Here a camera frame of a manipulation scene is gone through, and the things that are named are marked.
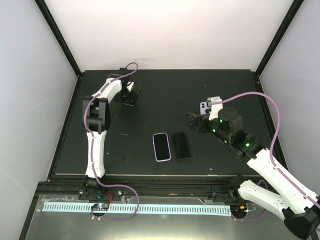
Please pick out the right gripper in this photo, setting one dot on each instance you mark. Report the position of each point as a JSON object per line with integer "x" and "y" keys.
{"x": 203, "y": 118}

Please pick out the small circuit board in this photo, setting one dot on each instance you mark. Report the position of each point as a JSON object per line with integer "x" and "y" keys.
{"x": 100, "y": 207}

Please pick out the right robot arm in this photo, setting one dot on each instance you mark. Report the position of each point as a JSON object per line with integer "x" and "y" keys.
{"x": 296, "y": 205}

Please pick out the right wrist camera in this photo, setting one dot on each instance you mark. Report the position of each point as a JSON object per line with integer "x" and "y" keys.
{"x": 215, "y": 105}

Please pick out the teal edged phone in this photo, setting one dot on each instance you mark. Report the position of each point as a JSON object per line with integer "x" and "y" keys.
{"x": 128, "y": 103}

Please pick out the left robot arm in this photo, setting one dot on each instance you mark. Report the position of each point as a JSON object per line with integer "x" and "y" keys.
{"x": 97, "y": 121}

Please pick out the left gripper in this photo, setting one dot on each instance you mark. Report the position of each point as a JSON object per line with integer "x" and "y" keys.
{"x": 132, "y": 98}

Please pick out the lilac magsafe cased phone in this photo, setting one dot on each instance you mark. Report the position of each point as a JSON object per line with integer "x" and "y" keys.
{"x": 203, "y": 107}

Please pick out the black magsafe phone case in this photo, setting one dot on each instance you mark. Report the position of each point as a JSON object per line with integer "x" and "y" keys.
{"x": 181, "y": 146}

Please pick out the white slotted cable duct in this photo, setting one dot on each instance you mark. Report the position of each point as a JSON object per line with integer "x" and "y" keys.
{"x": 155, "y": 209}

